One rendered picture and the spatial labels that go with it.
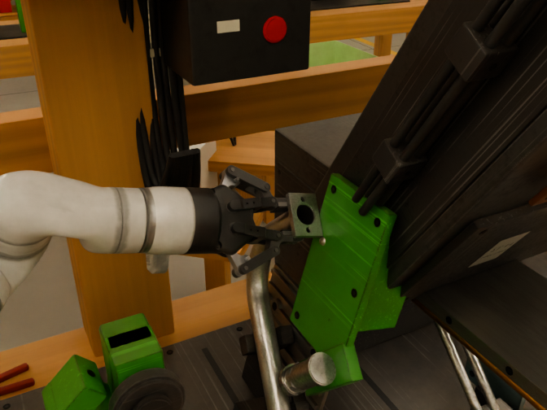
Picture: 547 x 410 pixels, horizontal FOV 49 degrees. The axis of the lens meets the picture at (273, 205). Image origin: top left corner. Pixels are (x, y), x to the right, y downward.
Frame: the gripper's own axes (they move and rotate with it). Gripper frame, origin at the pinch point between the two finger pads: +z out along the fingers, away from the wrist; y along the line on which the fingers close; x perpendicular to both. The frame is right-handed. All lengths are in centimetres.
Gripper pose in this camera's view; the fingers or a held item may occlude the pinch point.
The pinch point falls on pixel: (289, 220)
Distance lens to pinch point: 74.3
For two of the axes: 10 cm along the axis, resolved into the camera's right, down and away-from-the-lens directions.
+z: 8.6, 0.2, 5.1
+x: -4.9, 3.1, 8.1
